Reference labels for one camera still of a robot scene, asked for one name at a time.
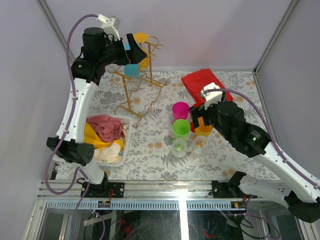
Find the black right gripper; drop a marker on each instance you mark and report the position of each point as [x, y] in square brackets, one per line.
[198, 111]

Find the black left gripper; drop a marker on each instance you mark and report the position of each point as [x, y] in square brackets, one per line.
[125, 56]

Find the red plastic wine glass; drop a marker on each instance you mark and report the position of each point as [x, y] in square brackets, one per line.
[191, 123]

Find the magenta plastic wine glass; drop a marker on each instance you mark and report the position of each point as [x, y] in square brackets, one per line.
[180, 110]

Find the teal plastic wine glass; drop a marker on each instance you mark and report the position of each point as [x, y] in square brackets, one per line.
[132, 70]

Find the orange plastic wine glass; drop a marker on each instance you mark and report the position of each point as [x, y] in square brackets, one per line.
[141, 38]
[202, 130]

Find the green plastic wine glass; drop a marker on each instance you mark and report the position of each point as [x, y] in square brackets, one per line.
[181, 129]

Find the clear wine glass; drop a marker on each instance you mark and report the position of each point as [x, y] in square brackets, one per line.
[179, 149]
[199, 148]

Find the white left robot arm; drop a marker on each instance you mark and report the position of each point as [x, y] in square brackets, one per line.
[99, 50]

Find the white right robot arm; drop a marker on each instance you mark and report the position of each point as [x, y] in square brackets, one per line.
[295, 193]

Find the red folded cloth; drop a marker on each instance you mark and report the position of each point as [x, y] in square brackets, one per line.
[195, 81]

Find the pink crumpled cloth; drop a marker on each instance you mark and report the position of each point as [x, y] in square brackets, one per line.
[106, 127]

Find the white plastic basket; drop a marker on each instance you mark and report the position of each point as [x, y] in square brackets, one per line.
[126, 140]

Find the yellow cloth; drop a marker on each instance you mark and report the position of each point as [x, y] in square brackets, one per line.
[90, 137]

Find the cream cloth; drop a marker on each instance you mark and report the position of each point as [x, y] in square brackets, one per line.
[108, 155]

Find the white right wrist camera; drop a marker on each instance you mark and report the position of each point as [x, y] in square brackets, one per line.
[212, 94]

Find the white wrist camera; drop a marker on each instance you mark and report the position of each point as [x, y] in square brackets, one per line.
[212, 94]
[109, 25]

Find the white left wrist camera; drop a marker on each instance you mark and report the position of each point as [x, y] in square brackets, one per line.
[109, 25]

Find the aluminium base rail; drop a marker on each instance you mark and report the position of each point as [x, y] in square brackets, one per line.
[139, 189]

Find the grey cable duct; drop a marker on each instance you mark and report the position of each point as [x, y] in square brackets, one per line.
[223, 205]

